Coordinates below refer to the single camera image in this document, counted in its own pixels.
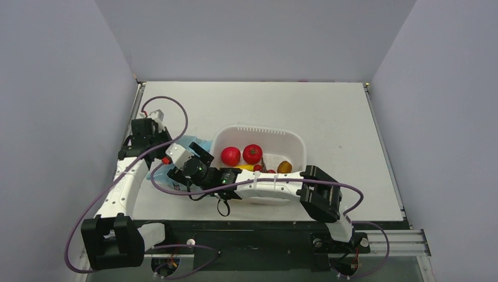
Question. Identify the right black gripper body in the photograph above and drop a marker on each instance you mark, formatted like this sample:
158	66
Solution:
201	152

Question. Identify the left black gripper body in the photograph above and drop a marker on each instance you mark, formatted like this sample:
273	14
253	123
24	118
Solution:
161	136

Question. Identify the light blue plastic bag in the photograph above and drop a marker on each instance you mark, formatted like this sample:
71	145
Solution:
161	176

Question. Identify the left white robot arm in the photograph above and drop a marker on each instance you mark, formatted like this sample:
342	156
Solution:
120	194

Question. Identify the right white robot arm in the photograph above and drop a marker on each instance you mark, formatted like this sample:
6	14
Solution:
317	192

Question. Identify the red fake apple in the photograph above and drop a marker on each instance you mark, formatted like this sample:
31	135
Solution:
230	156

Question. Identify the yellow fake banana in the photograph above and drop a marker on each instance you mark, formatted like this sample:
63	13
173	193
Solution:
245	167

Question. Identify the red fake tomato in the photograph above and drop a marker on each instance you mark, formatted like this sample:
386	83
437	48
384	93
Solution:
252	154

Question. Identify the red fake grape bunch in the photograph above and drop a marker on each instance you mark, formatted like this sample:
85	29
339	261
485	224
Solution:
262	167

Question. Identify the brown fake kiwi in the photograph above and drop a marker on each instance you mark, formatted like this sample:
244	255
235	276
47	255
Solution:
284	167

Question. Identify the white plastic basket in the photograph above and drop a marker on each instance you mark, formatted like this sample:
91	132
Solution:
277	145

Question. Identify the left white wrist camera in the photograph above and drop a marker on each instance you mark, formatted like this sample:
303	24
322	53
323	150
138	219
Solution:
156	115

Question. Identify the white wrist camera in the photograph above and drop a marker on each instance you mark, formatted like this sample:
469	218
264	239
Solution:
156	115
177	155

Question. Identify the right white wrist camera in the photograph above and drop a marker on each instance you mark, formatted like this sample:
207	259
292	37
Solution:
177	155

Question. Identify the black table base frame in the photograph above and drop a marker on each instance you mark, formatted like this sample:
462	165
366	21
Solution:
174	249

